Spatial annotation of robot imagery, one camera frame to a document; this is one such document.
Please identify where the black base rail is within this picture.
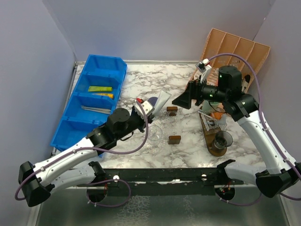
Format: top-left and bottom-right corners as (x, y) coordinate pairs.
(81, 162), (243, 196)

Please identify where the peach compartment organizer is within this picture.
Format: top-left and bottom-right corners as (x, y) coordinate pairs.
(200, 28), (270, 92)

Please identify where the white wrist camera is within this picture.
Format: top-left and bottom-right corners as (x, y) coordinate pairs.
(134, 98), (154, 119)
(196, 58), (212, 83)

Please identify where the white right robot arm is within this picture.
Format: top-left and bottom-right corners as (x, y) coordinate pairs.
(172, 65), (301, 198)

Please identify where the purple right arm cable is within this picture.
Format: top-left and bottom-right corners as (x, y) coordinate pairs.
(206, 53), (301, 207)

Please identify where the brown lid clear box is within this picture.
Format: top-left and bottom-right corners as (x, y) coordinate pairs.
(166, 106), (178, 117)
(168, 135), (182, 145)

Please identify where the dark blue plastic cup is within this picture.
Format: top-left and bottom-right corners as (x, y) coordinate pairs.
(211, 131), (233, 151)

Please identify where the white toothpaste tube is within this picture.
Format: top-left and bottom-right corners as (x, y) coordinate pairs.
(216, 114), (227, 130)

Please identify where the clear plastic cup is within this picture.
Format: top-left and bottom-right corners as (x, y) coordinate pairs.
(147, 125), (163, 153)

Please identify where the green plastic cup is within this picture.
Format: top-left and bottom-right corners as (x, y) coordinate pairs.
(202, 100), (220, 113)

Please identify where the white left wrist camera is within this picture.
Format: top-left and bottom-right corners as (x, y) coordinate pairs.
(134, 98), (154, 119)

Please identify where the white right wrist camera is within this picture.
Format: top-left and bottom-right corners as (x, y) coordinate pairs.
(196, 58), (212, 83)

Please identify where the lilac plastic cup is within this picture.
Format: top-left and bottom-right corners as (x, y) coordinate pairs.
(148, 97), (158, 108)

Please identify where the brown oval wooden tray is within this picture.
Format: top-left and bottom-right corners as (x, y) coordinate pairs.
(199, 107), (227, 157)

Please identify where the blue plastic bin organizer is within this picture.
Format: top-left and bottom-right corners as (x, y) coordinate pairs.
(50, 55), (127, 152)

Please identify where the clear square toothbrush holder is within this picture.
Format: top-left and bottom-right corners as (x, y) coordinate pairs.
(200, 114), (222, 136)

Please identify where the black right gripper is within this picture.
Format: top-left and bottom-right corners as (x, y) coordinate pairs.
(173, 75), (228, 109)

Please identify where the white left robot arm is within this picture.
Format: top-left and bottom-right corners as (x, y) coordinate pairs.
(15, 103), (155, 207)

